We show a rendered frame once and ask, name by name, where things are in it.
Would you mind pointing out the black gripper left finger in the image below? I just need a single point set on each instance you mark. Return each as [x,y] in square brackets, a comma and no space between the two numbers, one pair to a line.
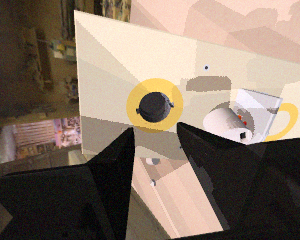
[104,182]

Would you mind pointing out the beige flat panel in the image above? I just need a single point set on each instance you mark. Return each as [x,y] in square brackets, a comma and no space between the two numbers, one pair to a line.
[135,76]

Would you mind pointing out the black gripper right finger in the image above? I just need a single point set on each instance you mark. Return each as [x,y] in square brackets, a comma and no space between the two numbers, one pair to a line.
[230,172]

